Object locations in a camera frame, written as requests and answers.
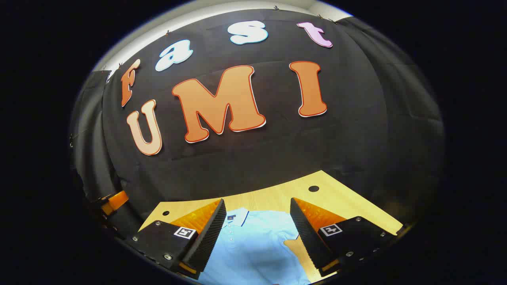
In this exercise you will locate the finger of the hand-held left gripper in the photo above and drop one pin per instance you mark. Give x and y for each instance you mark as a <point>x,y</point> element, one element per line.
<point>115,202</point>

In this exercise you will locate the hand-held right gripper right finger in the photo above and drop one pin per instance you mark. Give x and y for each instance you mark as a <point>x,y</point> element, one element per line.
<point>309,237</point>

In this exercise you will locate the light blue T-shirt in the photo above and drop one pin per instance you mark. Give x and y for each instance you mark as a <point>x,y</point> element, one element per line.
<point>253,249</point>

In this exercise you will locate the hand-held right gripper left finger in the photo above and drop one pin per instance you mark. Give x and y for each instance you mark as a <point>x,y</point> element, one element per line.
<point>208,237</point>

